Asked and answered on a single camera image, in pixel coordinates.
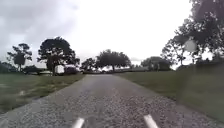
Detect small dark tree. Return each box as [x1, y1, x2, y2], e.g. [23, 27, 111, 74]
[80, 57, 98, 73]

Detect grey gravel asphalt road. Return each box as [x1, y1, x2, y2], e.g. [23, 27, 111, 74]
[0, 73, 224, 128]

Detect large dark tree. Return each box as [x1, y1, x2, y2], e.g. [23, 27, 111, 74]
[36, 36, 81, 76]

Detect grass slope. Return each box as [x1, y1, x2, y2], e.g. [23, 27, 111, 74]
[114, 63, 224, 124]

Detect robot's own part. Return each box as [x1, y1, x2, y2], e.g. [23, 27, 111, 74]
[72, 117, 86, 128]
[143, 114, 160, 128]

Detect small sparse tree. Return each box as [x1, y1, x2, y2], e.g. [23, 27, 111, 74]
[6, 42, 33, 72]

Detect tall tree cluster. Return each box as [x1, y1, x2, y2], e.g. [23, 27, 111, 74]
[160, 0, 224, 66]

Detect wide low tree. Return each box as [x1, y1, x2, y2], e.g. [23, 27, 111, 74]
[95, 49, 132, 73]

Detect grass field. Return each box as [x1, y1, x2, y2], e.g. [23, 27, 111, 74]
[0, 73, 87, 114]

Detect white building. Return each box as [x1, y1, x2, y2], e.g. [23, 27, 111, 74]
[54, 64, 66, 75]

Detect dark bushes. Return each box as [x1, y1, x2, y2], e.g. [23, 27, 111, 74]
[0, 61, 41, 75]

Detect rounded tree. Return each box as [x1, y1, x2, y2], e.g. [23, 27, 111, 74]
[140, 56, 172, 72]

